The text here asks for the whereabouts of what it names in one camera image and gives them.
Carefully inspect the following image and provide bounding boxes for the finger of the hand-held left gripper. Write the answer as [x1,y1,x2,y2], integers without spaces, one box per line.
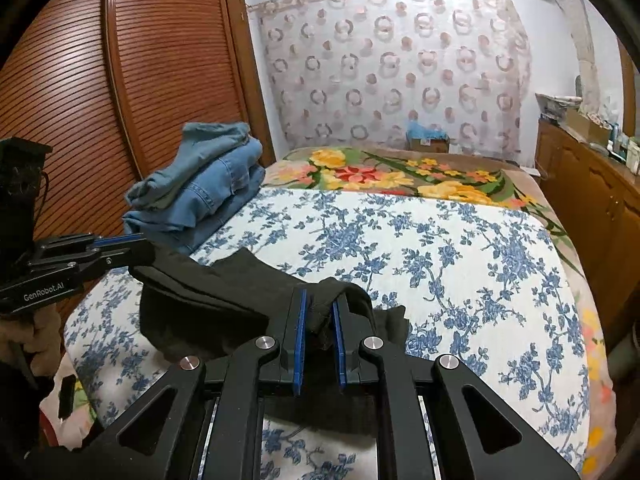
[32,234,146,261]
[27,241,155,276]

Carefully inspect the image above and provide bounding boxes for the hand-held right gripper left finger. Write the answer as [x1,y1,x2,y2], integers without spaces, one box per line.
[82,287,308,480]

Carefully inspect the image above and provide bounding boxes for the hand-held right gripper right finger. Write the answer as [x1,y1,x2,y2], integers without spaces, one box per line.
[331,294,583,480]

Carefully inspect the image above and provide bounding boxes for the black pants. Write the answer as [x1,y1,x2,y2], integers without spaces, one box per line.
[129,247,411,456]

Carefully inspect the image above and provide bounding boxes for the person's left hand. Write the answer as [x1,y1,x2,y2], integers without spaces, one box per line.
[0,305,65,361]

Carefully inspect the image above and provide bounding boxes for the large blue folded jeans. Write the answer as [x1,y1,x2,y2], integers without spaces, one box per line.
[122,170,267,256]

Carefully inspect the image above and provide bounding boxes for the blue floral bed sheet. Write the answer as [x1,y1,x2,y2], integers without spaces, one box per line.
[62,187,593,480]

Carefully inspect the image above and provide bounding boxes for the mid blue folded jeans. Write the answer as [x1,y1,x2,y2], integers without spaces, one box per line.
[185,140,265,211]

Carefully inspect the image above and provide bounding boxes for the colourful flower blanket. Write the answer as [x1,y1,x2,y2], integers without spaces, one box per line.
[40,146,621,480]

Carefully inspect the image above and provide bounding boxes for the louvred wooden wardrobe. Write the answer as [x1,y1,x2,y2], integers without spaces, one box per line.
[0,0,276,311]

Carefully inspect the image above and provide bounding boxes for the grey waste bin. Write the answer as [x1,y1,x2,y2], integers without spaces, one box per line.
[607,325,640,382]

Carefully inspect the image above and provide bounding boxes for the wooden sideboard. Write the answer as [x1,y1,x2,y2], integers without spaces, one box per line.
[535,117,640,346]

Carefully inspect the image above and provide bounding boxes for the circle patterned curtain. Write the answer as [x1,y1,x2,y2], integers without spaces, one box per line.
[247,0,532,161]

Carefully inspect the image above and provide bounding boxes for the stack of papers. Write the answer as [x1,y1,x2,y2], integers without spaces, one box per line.
[536,92,583,121]

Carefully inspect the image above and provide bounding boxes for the open cardboard box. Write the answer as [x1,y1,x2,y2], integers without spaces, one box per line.
[562,107,612,143]

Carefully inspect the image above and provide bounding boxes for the beige lace curtain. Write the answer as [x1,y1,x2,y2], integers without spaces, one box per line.
[555,0,601,106]

